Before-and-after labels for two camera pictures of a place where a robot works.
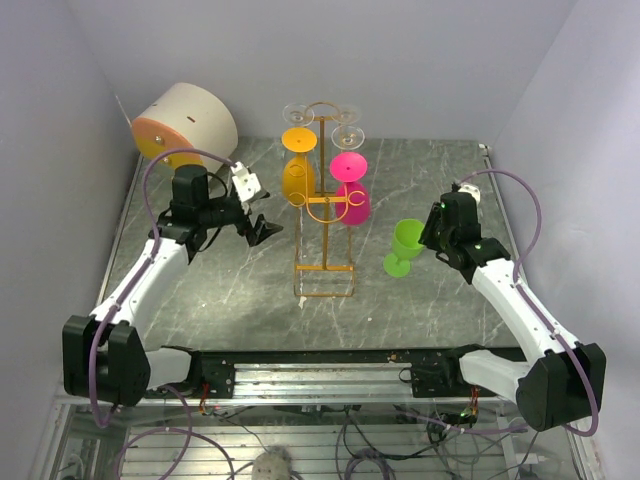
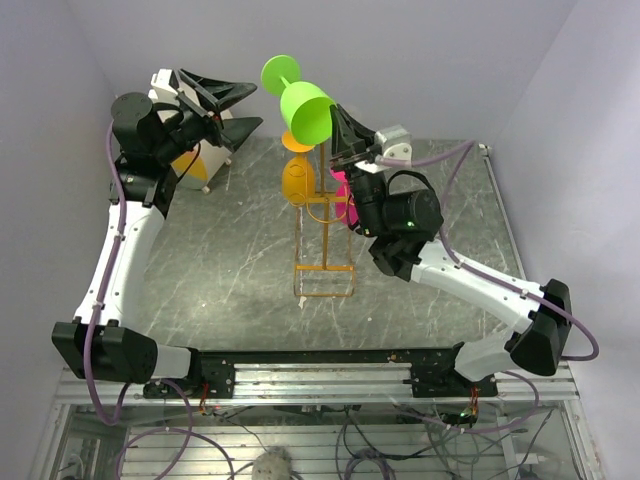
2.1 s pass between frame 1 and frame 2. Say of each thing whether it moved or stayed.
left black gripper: moved
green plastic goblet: moved
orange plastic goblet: stayed
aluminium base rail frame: stayed
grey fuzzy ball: stayed
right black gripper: moved
